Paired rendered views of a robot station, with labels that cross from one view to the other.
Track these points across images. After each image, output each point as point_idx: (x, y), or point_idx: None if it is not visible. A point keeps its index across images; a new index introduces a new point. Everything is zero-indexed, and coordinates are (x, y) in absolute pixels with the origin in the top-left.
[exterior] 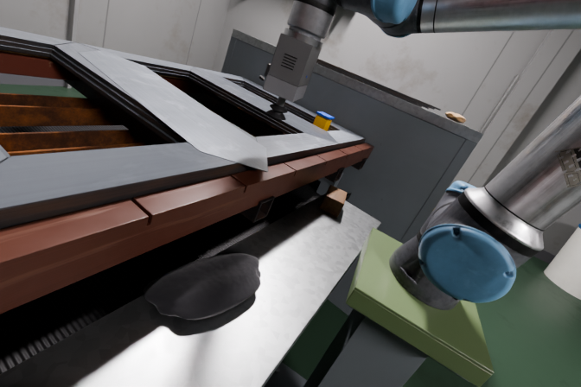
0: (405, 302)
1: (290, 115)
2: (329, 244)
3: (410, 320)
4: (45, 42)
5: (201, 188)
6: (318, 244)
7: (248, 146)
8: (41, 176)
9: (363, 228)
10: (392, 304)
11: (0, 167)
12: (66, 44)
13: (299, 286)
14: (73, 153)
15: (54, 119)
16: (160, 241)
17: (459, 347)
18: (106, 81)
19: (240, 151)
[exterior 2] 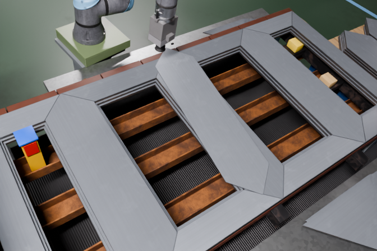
0: (112, 31)
1: (74, 145)
2: (113, 68)
3: (116, 28)
4: (288, 164)
5: (193, 45)
6: None
7: (166, 65)
8: (231, 39)
9: (70, 77)
10: (119, 32)
11: (239, 41)
12: (282, 179)
13: (146, 54)
14: (229, 48)
15: None
16: None
17: (105, 19)
18: (238, 115)
19: (173, 59)
